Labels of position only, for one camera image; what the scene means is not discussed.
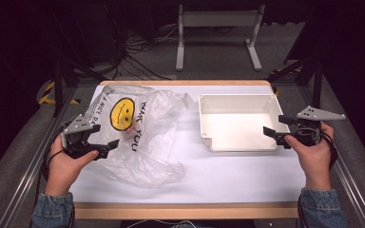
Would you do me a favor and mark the white metal stand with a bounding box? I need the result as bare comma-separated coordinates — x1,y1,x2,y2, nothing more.
175,3,266,72

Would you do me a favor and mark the yellow black hazard tape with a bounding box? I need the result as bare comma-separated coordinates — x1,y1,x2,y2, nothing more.
37,80,81,105

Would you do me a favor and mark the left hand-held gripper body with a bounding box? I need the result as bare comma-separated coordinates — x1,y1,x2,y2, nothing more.
60,113,110,161

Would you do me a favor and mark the black tripod stand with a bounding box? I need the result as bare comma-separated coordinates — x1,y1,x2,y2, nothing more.
51,56,108,118
265,55,324,110

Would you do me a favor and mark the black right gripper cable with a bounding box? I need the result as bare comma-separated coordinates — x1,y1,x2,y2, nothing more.
319,130,339,172

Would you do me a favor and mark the person's left hand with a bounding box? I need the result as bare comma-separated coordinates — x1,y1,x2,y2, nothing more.
44,132,100,196

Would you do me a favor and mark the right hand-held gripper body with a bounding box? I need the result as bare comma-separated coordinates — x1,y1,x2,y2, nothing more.
289,105,347,147

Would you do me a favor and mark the bundle of floor cables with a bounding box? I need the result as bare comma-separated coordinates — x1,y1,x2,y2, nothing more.
107,23,180,81

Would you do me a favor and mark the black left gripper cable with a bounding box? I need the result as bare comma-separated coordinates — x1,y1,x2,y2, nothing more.
39,123,67,183

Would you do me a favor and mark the thin white cable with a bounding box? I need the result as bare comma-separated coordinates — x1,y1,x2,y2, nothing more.
132,218,198,228

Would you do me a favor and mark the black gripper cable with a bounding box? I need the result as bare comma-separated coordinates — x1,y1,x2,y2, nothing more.
319,130,339,172
39,123,67,183

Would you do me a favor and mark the aluminium frame rail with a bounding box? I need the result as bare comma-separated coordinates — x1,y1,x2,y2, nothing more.
298,84,365,228
0,85,79,228

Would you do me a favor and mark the clear smiley-face plastic bag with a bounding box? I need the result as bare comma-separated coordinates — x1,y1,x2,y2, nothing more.
84,84,194,189

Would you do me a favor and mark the person's right hand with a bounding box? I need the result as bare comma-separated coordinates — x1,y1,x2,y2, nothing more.
284,123,336,191

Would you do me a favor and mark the white plastic tray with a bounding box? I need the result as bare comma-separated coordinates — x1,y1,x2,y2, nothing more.
198,93,292,153

